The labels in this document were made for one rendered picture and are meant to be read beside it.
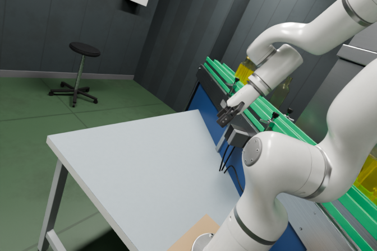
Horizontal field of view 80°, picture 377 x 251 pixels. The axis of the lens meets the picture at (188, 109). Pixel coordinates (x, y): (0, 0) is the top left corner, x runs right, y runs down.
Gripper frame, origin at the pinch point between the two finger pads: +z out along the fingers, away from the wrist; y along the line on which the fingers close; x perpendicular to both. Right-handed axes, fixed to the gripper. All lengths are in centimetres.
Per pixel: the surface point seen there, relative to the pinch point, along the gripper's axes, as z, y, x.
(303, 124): -22, -47, 41
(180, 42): 5, -272, -77
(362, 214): -12.0, 18.1, 41.0
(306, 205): -1.2, 6.7, 38.4
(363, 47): -63, -38, 27
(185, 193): 34.4, -8.9, 14.5
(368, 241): -8, 22, 45
